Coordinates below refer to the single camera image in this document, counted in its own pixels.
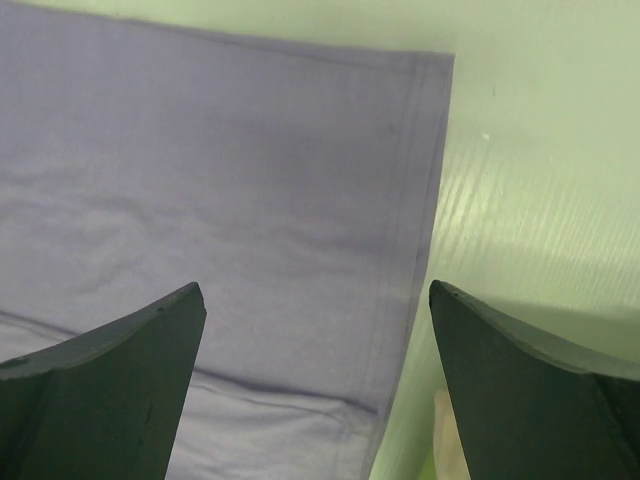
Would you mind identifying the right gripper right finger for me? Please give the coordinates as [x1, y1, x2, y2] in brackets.
[429, 280, 639, 479]

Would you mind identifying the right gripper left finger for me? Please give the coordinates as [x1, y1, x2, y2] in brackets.
[1, 282, 206, 479]

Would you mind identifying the purple t shirt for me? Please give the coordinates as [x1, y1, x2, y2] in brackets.
[1, 1, 454, 479]

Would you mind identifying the beige t shirt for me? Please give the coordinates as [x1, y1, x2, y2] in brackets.
[433, 390, 471, 480]

